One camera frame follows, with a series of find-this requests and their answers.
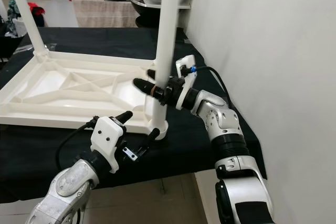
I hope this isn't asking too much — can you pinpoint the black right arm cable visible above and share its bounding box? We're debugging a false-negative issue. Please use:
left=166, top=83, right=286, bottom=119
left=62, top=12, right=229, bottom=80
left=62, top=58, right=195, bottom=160
left=192, top=67, right=232, bottom=109

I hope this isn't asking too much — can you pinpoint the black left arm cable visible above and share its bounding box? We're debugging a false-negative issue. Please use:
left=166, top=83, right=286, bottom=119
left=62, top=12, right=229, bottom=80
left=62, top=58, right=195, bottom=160
left=55, top=119, right=98, bottom=156

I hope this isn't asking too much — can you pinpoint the large black wok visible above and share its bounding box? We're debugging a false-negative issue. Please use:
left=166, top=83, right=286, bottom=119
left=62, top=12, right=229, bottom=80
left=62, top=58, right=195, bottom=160
left=130, top=0, right=161, bottom=28

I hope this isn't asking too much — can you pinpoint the white plastic table top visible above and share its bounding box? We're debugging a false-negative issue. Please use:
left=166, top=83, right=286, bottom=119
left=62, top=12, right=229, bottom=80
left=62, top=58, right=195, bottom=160
left=0, top=51, right=169, bottom=134

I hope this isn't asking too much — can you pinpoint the red cloth bundle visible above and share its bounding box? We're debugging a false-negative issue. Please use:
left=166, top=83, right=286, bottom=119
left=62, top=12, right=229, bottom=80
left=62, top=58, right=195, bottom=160
left=29, top=3, right=47, bottom=25

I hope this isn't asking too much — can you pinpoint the teal cloth bundle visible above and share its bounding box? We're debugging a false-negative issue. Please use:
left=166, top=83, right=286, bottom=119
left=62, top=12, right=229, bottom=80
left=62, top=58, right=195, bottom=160
left=8, top=0, right=22, bottom=20

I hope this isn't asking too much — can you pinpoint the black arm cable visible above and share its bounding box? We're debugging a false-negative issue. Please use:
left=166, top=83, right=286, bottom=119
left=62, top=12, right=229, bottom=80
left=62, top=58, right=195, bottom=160
left=55, top=119, right=98, bottom=156
left=192, top=67, right=232, bottom=109

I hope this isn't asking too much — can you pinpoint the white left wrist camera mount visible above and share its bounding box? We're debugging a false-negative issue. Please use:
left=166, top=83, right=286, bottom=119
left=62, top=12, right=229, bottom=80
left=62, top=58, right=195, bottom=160
left=90, top=116, right=127, bottom=175

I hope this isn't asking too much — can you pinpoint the white plastic packet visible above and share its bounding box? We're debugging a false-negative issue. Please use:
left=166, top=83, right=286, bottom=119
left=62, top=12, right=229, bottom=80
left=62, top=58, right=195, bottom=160
left=10, top=19, right=27, bottom=36

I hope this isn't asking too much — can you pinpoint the beige cloth covered stand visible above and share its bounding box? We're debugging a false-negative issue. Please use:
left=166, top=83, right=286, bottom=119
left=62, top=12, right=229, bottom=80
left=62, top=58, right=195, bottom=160
left=72, top=0, right=142, bottom=28

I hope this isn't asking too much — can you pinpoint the black tablecloth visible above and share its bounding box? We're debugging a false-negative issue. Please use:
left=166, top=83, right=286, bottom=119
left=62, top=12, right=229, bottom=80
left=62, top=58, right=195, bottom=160
left=0, top=27, right=267, bottom=204

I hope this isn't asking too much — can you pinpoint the black open suitcase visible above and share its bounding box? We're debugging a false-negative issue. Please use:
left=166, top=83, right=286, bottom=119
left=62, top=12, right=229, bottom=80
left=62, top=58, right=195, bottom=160
left=0, top=17, right=27, bottom=59

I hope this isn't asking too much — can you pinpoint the white plastic table leg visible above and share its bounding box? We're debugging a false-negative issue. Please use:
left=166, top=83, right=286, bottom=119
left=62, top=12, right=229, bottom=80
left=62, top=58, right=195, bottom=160
left=149, top=0, right=185, bottom=140
left=5, top=0, right=51, bottom=58

